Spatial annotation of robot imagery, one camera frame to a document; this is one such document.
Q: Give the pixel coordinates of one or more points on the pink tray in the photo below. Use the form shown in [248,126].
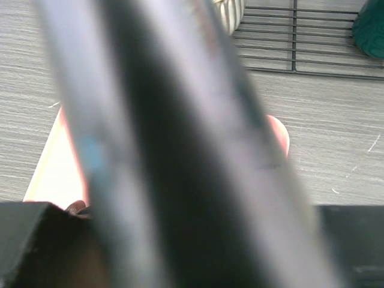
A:
[58,178]

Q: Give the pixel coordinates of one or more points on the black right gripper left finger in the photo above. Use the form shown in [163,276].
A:
[45,246]

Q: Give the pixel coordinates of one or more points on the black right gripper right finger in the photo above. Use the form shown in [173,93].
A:
[355,241]

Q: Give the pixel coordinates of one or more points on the stainless steel tongs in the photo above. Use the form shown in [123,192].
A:
[187,183]

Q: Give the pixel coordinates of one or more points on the black wire rack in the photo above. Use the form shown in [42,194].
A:
[307,38]

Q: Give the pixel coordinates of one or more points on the dark green mug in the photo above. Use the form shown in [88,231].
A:
[367,29]

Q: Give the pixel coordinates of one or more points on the striped ceramic cup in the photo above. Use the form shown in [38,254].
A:
[230,13]

